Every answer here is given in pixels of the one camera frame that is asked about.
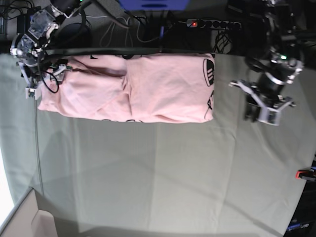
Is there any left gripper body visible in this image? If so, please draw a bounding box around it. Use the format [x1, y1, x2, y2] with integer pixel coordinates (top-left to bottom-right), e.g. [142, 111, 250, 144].
[229, 80, 296, 126]

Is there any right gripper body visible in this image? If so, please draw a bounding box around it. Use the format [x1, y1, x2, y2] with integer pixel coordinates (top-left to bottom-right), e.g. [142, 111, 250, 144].
[16, 59, 73, 99]

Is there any pink t-shirt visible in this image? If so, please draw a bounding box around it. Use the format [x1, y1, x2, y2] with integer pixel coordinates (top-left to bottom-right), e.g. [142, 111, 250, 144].
[38, 54, 215, 123]

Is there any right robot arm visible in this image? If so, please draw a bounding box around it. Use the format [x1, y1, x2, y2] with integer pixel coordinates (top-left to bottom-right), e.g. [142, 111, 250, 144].
[10, 0, 129, 100]

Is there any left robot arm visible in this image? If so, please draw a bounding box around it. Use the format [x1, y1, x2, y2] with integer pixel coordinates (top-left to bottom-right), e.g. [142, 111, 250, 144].
[229, 0, 304, 126]

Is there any black round stool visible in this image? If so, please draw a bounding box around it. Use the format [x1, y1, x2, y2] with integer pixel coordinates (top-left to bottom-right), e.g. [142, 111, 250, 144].
[56, 23, 92, 48]

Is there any green table cloth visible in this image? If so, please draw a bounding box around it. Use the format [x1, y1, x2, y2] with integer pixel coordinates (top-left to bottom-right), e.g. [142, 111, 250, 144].
[0, 54, 316, 237]

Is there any red black clamp right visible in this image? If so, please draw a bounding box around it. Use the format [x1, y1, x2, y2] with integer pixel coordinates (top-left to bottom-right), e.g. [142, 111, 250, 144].
[296, 160, 316, 182]

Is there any blue box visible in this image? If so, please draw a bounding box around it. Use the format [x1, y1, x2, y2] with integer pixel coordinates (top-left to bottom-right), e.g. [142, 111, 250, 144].
[119, 0, 190, 11]

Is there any black power strip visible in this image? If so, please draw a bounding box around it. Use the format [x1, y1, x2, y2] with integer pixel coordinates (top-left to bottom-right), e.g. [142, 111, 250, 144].
[186, 19, 242, 31]

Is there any beige plastic bin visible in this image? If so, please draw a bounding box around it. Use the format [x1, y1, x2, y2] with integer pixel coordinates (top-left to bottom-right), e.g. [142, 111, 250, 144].
[0, 188, 58, 237]

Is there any white cable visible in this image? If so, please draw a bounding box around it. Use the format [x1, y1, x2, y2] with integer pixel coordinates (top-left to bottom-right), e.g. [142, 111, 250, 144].
[83, 13, 163, 47]

